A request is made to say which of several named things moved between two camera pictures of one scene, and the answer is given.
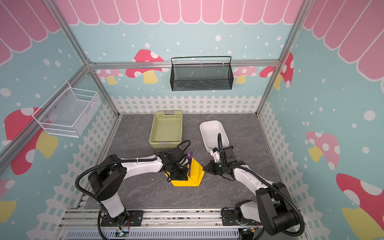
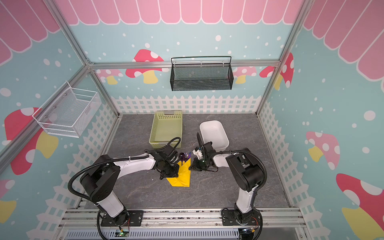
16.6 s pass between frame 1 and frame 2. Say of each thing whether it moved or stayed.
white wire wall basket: stayed
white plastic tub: stayed
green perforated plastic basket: stayed
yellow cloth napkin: moved
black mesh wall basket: stayed
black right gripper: moved
